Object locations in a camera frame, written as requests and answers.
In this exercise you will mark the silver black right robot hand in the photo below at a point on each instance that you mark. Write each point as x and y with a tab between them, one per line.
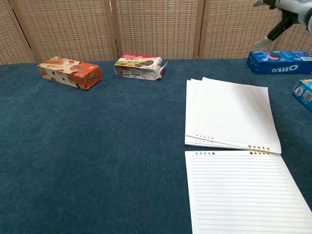
292	9

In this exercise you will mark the blue Oreo box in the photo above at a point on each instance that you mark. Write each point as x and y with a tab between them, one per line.
280	63

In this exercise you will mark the blue chocolate chip cookie box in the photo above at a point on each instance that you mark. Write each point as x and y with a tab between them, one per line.
303	93

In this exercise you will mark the woven rattan folding screen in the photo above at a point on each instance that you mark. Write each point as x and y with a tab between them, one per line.
158	26

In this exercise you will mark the white and red cookie box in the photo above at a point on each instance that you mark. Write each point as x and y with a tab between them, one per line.
136	68

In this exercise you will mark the orange wafer roll box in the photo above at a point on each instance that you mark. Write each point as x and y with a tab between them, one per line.
73	73

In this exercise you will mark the dark blue table cloth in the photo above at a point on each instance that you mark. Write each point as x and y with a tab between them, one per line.
97	146

